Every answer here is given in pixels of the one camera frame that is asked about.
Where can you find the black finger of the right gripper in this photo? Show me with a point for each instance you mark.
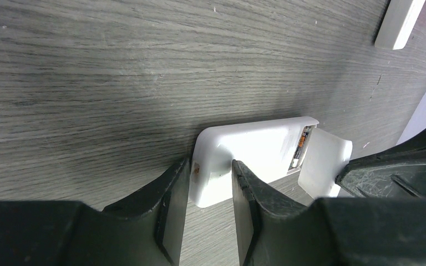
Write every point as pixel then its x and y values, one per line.
pixel 396 172

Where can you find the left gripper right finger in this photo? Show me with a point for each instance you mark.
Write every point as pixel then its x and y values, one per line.
pixel 273 229

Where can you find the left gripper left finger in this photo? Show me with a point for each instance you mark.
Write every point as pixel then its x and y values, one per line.
pixel 143 228

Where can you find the small white remote control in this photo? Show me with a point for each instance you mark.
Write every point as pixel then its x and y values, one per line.
pixel 265 147

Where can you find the small remote battery cover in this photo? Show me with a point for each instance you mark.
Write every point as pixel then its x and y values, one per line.
pixel 326 156

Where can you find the orange battery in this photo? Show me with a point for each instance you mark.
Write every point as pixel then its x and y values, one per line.
pixel 301 148

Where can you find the long white remote control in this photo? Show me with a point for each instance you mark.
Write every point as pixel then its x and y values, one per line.
pixel 398 23

